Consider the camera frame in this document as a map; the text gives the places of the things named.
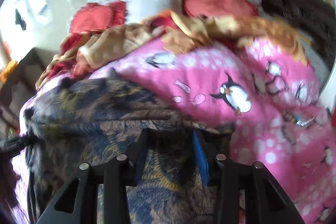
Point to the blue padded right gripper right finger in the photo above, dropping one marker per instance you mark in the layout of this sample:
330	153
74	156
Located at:
265	200

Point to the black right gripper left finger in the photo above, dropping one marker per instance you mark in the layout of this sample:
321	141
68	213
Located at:
77	200

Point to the dark floral patterned garment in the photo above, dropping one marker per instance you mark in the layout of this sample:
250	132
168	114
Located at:
93	121

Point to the pink penguin blanket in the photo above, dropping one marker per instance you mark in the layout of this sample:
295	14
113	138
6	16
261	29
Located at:
271	101

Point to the red and gold blanket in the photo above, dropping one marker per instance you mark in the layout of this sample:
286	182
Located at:
85	52

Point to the dark wooden side table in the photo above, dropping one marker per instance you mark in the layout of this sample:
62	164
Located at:
20	74

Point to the red heart pillow left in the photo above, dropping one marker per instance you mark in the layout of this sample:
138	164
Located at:
96	17

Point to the red heart pillow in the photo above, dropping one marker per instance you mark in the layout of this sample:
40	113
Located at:
96	17
217	8

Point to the white pillow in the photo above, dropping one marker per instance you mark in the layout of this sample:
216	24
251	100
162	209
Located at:
137	10

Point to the red heart pillow right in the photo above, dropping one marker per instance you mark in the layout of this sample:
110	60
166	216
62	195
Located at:
217	8

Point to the dark carved wooden headboard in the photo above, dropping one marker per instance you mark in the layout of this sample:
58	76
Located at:
315	17

